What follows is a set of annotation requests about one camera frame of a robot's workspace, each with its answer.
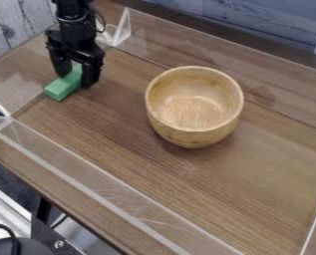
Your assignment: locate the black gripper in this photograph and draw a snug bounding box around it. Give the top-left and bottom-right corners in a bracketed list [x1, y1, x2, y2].
[44, 16, 107, 90]

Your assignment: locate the green rectangular block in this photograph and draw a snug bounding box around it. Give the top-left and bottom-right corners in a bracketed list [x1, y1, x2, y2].
[44, 64, 81, 102]

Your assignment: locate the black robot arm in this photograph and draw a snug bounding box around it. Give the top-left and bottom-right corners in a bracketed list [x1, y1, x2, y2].
[44, 0, 105, 88]

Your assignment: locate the light wooden bowl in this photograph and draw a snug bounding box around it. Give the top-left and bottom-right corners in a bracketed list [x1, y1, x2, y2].
[144, 66, 243, 148]

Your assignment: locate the black table leg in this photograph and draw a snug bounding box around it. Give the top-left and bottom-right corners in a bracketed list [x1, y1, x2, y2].
[36, 198, 52, 224]

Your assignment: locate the clear acrylic enclosure wall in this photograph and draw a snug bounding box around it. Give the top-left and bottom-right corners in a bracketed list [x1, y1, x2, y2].
[0, 0, 316, 255]

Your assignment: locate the black metal bracket with screw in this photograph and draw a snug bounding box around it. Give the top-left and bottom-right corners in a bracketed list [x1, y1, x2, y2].
[31, 217, 85, 255]

